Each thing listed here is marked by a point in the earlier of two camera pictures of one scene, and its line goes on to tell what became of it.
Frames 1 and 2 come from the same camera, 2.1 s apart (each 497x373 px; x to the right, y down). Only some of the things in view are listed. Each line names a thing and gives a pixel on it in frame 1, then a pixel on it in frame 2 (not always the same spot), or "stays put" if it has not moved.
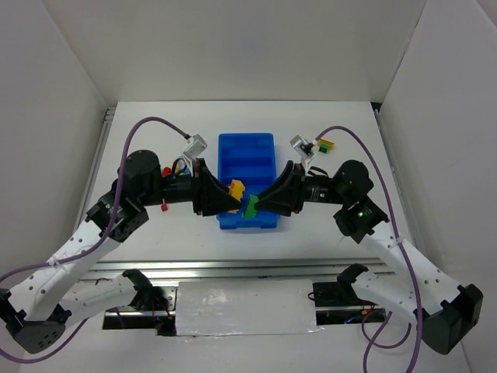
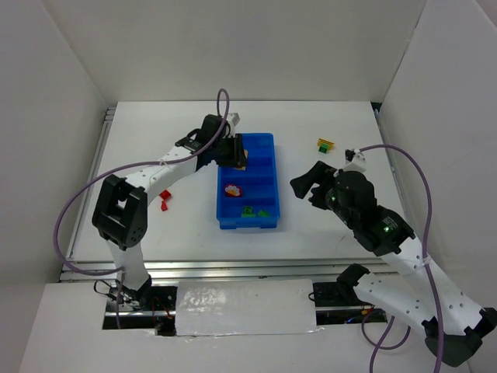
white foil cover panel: x=215 y=308 stays put
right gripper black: x=297 y=190 -> x=318 y=190
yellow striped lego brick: x=323 y=141 stays put
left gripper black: x=198 y=188 -> x=231 y=151
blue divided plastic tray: x=249 y=158 stays put
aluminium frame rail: x=238 y=269 stays put
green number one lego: x=324 y=148 stays put
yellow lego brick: x=236 y=190 -> x=243 y=168
